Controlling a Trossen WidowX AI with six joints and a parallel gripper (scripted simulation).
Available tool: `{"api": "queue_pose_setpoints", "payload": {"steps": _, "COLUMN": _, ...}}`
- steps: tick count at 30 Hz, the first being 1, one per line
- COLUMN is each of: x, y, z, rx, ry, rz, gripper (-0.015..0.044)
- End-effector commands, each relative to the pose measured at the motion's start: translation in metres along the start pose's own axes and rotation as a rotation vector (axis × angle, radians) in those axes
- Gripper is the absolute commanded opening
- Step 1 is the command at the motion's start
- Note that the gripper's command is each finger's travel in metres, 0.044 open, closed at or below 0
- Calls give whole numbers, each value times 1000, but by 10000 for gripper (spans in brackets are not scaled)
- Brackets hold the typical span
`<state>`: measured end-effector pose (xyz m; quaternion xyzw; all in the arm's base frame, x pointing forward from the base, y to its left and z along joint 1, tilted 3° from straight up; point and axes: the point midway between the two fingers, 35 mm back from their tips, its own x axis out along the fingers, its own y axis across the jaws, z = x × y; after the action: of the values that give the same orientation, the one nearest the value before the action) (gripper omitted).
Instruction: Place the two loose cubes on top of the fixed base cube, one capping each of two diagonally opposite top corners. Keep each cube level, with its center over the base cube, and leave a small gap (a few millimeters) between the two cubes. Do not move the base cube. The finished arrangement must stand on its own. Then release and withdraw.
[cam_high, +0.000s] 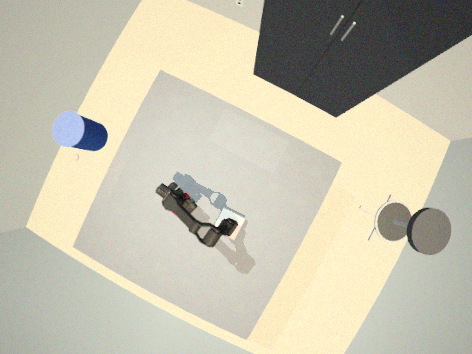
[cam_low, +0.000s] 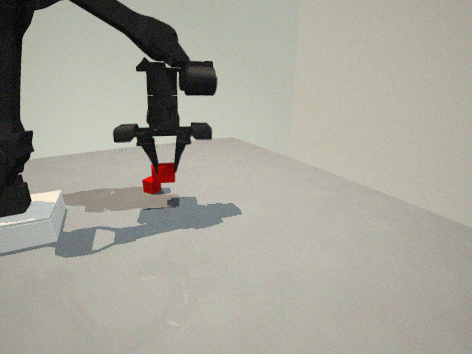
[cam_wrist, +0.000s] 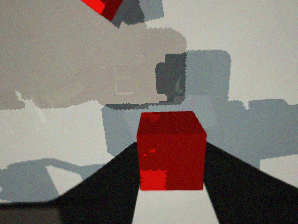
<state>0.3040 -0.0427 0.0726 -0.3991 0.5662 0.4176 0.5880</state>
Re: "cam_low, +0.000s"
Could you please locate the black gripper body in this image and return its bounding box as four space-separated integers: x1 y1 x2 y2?
113 95 212 143

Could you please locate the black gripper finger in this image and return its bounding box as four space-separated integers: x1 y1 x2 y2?
174 137 192 173
136 137 159 173

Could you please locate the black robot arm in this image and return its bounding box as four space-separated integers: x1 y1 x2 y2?
0 0 218 218

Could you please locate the red cube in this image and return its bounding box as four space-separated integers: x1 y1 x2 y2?
158 162 175 183
151 165 159 181
142 176 162 195

